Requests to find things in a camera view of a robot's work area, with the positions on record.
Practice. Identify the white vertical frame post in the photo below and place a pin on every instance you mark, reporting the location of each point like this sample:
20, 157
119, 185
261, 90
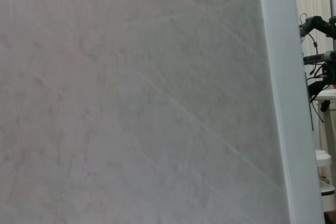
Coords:
288, 103

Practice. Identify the white stool seat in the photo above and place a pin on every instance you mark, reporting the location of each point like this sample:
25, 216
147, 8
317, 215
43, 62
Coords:
322, 159
327, 189

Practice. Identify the silver black bar device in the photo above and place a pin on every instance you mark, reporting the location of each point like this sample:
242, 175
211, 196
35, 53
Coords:
321, 57

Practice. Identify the black background robot arm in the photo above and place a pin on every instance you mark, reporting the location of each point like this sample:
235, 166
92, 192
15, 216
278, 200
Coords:
319, 24

